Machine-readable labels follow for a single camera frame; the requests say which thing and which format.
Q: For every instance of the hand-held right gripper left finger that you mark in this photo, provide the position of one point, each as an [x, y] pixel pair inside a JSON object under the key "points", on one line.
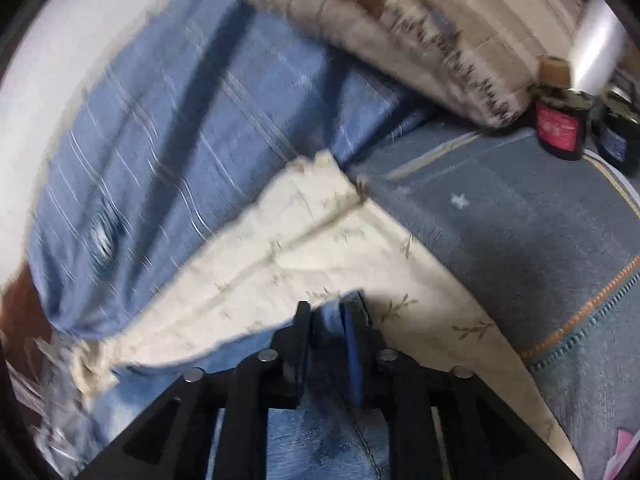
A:
{"points": [[300, 360]]}

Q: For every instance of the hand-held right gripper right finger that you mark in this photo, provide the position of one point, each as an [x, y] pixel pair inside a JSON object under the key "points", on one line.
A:
{"points": [[352, 355]]}

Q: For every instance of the blue denim pants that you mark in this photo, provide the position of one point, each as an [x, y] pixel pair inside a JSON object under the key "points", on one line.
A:
{"points": [[320, 440]]}

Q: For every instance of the cream leaf-print bed sheet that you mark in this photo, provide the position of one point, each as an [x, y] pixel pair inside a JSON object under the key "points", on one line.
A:
{"points": [[300, 240]]}

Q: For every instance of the grey star-print blanket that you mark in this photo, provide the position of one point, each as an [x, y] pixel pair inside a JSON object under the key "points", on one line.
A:
{"points": [[500, 220]]}

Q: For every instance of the blue plaid shirt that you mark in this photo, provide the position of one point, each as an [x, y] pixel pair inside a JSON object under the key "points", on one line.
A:
{"points": [[175, 135]]}

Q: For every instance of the clear plastic bag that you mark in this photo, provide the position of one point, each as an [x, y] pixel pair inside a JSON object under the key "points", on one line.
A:
{"points": [[45, 410]]}

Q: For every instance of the pink paper packet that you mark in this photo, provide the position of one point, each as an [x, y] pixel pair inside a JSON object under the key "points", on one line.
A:
{"points": [[627, 452]]}

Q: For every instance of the dark bottle with red label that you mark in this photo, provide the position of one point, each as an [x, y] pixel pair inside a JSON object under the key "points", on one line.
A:
{"points": [[557, 125]]}

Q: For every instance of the beige patterned pillow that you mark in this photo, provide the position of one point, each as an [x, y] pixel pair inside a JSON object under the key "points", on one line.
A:
{"points": [[400, 25]]}

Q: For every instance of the dark bottle with blue label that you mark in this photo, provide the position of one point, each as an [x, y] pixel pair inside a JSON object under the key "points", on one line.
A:
{"points": [[616, 140]]}

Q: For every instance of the white cylinder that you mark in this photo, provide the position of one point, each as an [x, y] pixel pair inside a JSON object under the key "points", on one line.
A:
{"points": [[600, 40]]}

